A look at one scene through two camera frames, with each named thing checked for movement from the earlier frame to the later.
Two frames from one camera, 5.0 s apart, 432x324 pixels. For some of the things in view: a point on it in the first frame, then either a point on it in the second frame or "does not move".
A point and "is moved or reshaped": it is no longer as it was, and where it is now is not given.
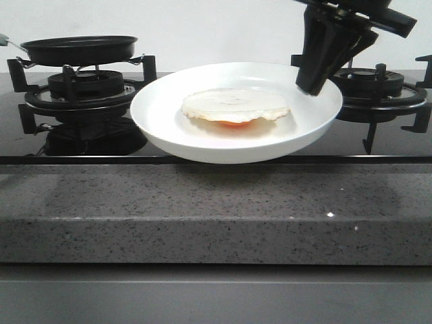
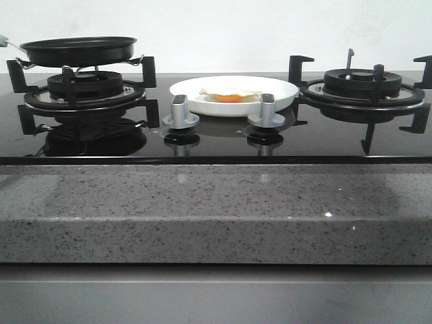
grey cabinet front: x=214 y=293 does not move
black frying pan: x=77 y=50 does not move
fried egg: x=235 y=107 is moved or reshaped
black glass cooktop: x=115 y=140 does not move
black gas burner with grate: x=374 y=95 does not move
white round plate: x=156 y=109 -> x=231 y=95
